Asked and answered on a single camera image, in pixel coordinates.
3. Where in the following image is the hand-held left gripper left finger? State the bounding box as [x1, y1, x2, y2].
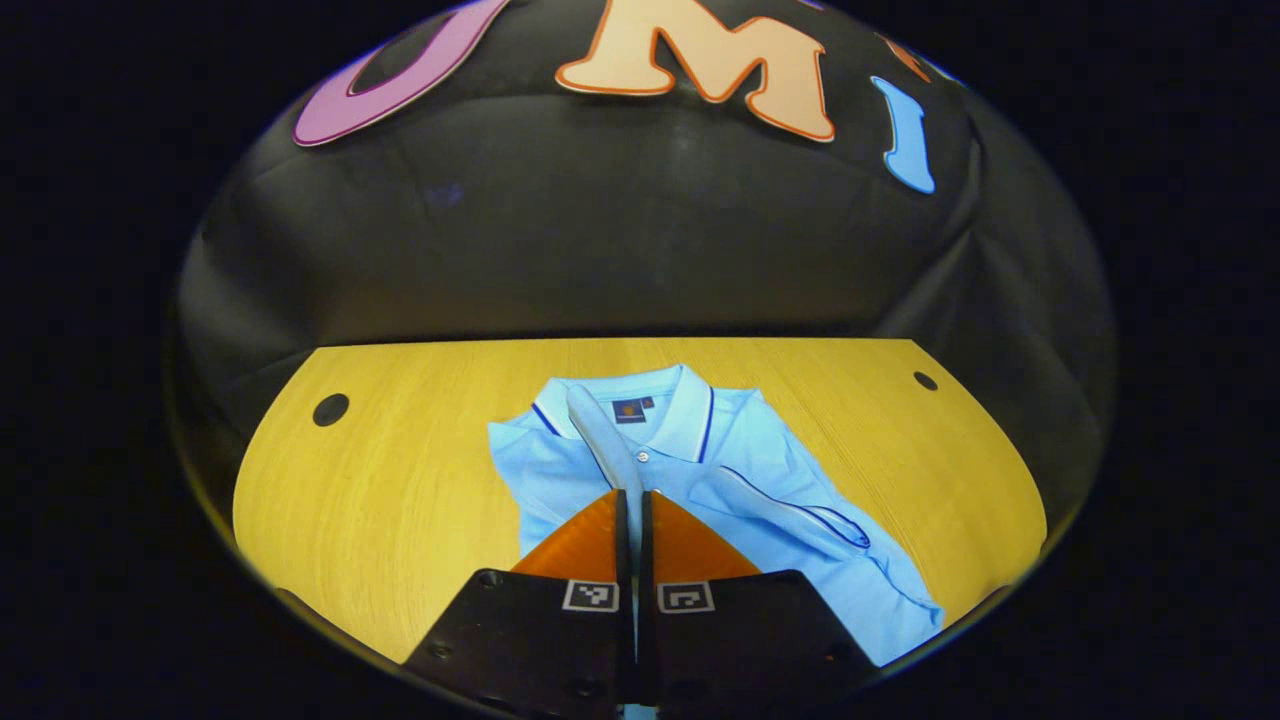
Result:
[405, 488, 639, 720]

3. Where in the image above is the black backdrop cloth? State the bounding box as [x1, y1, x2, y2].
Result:
[165, 0, 1117, 521]

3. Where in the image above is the light blue T-shirt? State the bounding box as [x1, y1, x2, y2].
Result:
[487, 364, 945, 720]

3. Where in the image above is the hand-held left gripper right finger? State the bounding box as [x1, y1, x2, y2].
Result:
[640, 489, 882, 720]

